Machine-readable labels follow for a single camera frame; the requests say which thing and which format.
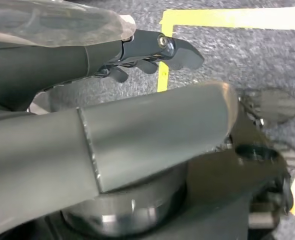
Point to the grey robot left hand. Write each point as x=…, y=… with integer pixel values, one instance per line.
x=137, y=132

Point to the black robot hip disc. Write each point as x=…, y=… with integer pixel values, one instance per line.
x=125, y=212

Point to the yellow floor tape square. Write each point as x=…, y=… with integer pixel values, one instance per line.
x=237, y=18

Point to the black ribbed robot left foot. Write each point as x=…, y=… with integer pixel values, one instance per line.
x=274, y=106

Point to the black ribbed robot foot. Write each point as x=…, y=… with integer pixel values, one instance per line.
x=274, y=106
x=290, y=154

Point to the black ribbed robot right foot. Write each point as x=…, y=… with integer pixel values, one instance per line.
x=290, y=154

